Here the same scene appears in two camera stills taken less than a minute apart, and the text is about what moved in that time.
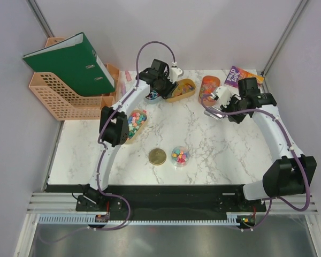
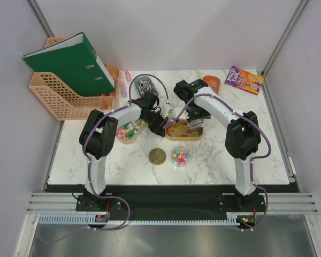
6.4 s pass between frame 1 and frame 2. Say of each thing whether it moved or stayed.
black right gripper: moved
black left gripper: moved
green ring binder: stayed
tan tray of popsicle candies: moved
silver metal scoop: moved
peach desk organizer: stayed
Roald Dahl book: stayed
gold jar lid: stayed
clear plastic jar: stayed
